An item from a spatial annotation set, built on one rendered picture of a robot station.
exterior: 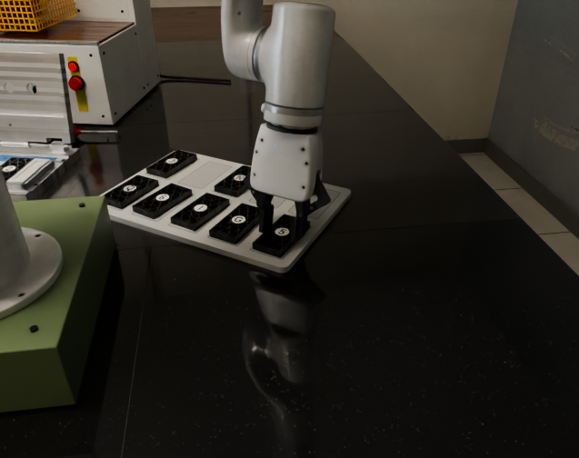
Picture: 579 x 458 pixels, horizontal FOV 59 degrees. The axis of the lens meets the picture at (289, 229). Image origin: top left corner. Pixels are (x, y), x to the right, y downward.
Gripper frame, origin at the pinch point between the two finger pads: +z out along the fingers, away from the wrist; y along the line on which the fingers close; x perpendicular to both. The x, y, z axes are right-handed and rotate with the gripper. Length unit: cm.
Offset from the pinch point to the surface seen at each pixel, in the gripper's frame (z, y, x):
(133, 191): 1.7, -29.9, -0.9
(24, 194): 3.7, -45.8, -11.0
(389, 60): -13, -59, 227
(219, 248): 4.1, -7.0, -6.4
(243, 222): 1.5, -6.9, -0.2
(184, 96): -7, -59, 49
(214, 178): 0.2, -21.5, 11.8
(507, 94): -1, 3, 263
